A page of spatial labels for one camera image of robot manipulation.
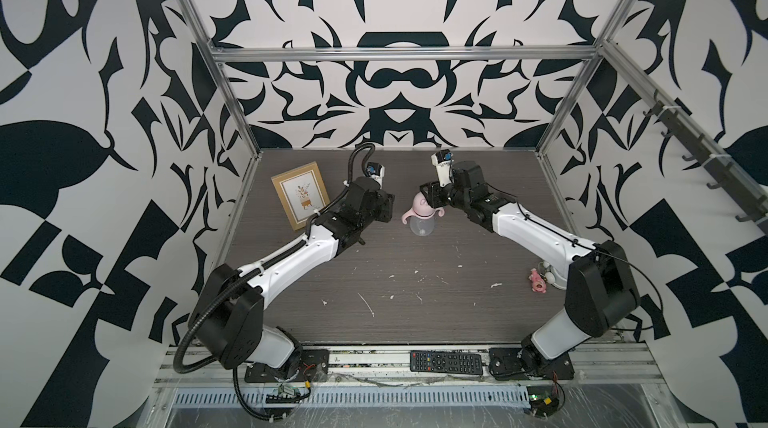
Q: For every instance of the pink bottle cap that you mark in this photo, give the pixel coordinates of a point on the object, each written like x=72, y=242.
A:
x=420, y=208

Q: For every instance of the white cable duct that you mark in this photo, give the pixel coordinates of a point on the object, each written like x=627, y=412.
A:
x=515, y=397

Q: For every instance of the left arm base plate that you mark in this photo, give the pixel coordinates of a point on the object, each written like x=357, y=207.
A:
x=301, y=366

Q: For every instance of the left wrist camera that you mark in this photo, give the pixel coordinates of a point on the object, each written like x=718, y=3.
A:
x=375, y=171

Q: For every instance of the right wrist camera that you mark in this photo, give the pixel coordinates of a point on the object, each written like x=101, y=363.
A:
x=443, y=161

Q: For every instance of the wall hook rail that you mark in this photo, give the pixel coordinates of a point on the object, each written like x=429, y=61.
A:
x=704, y=152

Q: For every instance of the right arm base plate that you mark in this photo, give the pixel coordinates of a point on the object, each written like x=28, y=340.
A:
x=525, y=363

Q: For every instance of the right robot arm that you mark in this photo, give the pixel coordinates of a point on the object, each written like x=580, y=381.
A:
x=597, y=279

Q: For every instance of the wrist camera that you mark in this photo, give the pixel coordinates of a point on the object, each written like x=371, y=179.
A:
x=375, y=171
x=443, y=161

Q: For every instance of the wooden picture frame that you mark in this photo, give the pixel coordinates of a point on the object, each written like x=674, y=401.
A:
x=301, y=192

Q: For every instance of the pink toy figure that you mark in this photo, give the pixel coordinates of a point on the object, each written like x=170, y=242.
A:
x=538, y=284

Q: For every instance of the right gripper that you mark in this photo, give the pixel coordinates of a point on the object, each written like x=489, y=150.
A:
x=432, y=194

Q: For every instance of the black remote control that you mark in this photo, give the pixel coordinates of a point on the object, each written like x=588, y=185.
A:
x=441, y=362

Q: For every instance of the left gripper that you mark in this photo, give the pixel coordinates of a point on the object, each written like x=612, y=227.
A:
x=384, y=208

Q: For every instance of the clear baby bottle body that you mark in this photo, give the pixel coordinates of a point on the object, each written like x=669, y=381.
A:
x=422, y=227

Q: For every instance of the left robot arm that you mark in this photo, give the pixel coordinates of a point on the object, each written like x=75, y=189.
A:
x=226, y=325

